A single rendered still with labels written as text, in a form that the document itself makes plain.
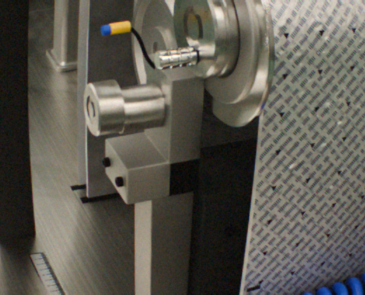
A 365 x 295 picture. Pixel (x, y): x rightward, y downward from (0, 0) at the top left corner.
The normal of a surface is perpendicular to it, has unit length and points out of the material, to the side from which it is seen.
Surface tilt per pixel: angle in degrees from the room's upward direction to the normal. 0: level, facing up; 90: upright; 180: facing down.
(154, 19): 90
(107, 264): 0
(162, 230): 90
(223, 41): 83
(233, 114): 90
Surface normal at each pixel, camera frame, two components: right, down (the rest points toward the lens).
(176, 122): 0.40, 0.48
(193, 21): -0.92, 0.17
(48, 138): 0.04, -0.86
